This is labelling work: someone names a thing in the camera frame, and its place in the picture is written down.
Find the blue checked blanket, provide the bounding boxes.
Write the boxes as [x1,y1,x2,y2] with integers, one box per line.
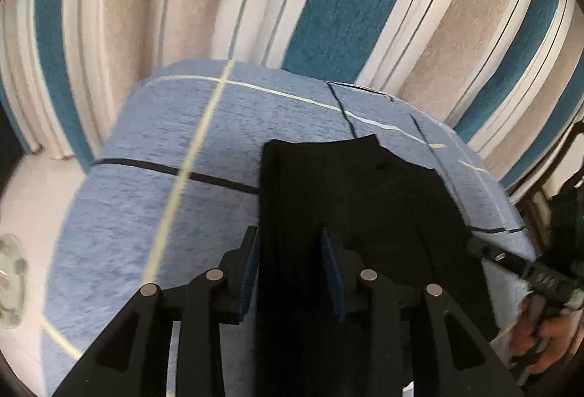
[41,59,537,397]

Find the black pants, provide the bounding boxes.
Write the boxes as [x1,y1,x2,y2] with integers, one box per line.
[255,134,503,397]

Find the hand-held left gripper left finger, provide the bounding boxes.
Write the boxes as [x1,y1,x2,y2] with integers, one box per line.
[52,224,262,397]

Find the person's right hand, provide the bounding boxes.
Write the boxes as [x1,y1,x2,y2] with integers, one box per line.
[508,316,578,375]

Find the wooden furniture frame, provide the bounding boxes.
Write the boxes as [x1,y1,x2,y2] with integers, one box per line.
[518,187,555,252]

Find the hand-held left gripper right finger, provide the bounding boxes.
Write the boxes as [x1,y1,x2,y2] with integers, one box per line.
[319,227,525,397]

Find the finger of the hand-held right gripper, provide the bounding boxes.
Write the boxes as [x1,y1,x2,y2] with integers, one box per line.
[466,237,532,276]

